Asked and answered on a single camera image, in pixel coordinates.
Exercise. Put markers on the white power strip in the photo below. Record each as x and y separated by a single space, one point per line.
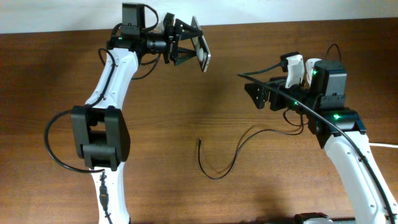
309 65

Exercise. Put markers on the black Galaxy smartphone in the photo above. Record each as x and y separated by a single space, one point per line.
202 51

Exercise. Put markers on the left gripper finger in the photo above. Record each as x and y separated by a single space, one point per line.
183 31
181 55

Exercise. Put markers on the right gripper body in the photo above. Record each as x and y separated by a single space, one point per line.
282 102

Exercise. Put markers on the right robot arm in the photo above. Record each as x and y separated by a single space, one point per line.
340 133

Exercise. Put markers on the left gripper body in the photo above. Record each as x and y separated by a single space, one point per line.
159 42

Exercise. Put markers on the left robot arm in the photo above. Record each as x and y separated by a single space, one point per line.
101 136

